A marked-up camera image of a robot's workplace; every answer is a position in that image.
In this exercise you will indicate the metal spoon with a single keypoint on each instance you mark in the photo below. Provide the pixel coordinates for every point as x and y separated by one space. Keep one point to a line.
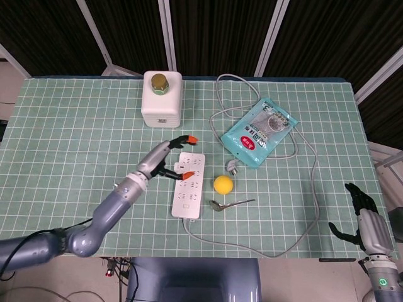
217 206

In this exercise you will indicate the green jar with gold lid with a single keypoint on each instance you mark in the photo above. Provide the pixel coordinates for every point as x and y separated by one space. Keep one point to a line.
160 82

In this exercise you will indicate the teal plastic product bag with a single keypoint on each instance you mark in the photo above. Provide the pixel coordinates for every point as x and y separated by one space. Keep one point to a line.
258 135

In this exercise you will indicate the yellow ball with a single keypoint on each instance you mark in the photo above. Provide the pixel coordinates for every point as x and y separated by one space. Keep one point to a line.
223 185

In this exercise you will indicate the blue-grey robot torso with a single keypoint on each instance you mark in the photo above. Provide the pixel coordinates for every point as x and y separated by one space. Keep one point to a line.
195 273

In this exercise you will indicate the white metal frame stand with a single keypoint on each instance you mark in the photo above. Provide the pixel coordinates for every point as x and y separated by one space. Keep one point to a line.
385 160

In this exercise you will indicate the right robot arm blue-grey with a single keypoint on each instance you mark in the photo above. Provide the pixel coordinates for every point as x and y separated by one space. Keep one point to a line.
381 280

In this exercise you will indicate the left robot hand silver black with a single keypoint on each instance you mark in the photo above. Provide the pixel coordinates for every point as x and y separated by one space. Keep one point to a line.
154 160

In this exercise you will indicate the green checked tablecloth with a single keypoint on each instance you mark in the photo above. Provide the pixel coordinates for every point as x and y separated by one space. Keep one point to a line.
63 126

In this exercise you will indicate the white power strip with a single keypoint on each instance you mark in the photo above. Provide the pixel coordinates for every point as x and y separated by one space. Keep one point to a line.
187 204

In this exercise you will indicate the small red device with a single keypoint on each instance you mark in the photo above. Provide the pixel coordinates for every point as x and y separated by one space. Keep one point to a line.
109 273

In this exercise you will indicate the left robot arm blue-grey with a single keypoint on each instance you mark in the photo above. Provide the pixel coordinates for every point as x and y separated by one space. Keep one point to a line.
110 207

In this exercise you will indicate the white ribbed plastic container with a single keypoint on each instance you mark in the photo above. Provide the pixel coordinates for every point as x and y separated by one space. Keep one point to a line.
160 107

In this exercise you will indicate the white charger plug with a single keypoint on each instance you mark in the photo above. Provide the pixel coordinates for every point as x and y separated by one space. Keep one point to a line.
179 166

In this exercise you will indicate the white partition frame post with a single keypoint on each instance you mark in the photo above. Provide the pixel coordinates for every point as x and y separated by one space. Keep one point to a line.
167 34
14 61
270 34
378 78
94 31

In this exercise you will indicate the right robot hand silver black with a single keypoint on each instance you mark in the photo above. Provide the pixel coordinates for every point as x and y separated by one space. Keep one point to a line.
374 231

